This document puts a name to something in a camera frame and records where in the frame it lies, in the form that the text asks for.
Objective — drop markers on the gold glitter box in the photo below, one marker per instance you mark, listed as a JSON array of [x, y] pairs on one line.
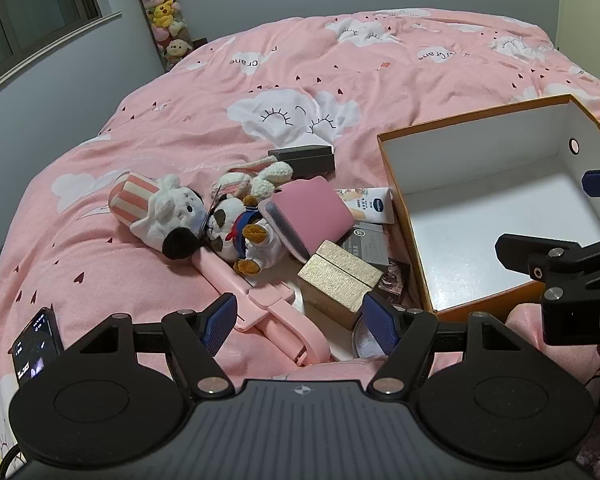
[[330, 280]]

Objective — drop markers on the grey box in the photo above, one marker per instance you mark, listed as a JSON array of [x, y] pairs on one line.
[[370, 247]]

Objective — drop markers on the window with grey frame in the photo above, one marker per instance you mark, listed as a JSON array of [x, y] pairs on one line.
[[30, 0]]

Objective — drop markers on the round silver compact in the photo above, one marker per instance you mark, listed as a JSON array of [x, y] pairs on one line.
[[364, 346]]

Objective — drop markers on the pink cloud print blanket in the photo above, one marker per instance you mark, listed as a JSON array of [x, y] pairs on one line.
[[180, 110]]

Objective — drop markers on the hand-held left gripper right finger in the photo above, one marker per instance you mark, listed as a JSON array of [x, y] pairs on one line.
[[380, 322]]

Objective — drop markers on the black smartphone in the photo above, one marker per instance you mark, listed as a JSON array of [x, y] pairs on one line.
[[35, 345]]

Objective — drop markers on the dark rectangular box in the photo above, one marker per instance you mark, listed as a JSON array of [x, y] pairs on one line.
[[305, 160]]

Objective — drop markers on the white plush with striped hat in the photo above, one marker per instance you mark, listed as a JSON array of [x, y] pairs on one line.
[[165, 210]]

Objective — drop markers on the dark photo card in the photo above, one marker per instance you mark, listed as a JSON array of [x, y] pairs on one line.
[[395, 277]]

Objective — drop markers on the orange cardboard box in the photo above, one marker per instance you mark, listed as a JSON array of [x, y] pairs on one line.
[[480, 210]]

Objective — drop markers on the crocheted bunny plush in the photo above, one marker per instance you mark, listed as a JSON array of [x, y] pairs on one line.
[[260, 180]]

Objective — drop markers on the sailor costume cat plush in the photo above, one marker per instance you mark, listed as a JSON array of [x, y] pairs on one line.
[[230, 220]]

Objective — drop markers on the floral hand cream tube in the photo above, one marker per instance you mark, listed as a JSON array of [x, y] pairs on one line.
[[370, 205]]

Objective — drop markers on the pink pouch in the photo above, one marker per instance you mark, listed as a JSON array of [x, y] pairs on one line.
[[310, 210]]

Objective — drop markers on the cream wardrobe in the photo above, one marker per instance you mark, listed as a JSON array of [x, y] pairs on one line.
[[590, 35]]

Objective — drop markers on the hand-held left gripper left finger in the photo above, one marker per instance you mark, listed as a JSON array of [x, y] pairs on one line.
[[220, 322]]

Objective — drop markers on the column of small plush toys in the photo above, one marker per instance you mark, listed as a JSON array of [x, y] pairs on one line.
[[162, 15]]

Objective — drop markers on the pink selfie stick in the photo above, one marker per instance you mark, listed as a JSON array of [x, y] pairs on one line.
[[290, 325]]

